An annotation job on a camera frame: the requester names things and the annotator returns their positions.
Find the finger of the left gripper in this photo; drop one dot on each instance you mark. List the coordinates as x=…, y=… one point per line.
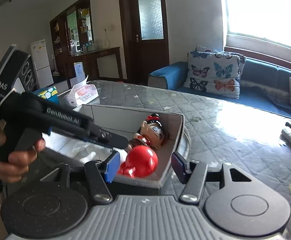
x=100, y=136
x=70, y=136

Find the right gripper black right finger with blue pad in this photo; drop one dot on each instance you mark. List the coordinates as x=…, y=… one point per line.
x=193, y=175

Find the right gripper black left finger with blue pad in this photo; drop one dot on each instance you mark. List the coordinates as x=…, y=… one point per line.
x=98, y=173

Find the red round toy figure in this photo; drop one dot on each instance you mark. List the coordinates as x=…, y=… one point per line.
x=140, y=162

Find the dark-haired doll figurine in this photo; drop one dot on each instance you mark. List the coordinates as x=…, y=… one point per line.
x=151, y=133

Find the white plush rabbit toy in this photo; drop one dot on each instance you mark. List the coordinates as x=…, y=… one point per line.
x=85, y=152

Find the dark cardboard shoe box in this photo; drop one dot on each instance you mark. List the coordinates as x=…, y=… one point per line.
x=126, y=122

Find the blue spotted tissue box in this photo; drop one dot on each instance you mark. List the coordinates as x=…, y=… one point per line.
x=48, y=93

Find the white pink tissue pack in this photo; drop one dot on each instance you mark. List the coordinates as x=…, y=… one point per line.
x=81, y=94

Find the white refrigerator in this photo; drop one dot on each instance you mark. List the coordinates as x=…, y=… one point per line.
x=41, y=64

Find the dark wooden cabinet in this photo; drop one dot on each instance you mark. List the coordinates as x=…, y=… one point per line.
x=73, y=41

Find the butterfly print cushion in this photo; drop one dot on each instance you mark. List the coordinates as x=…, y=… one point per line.
x=215, y=72

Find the blue sofa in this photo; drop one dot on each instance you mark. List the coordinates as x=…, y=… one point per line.
x=263, y=85

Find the dark wooden door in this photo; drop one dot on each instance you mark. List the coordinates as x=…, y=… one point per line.
x=145, y=37

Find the window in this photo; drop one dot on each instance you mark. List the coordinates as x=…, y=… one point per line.
x=267, y=20

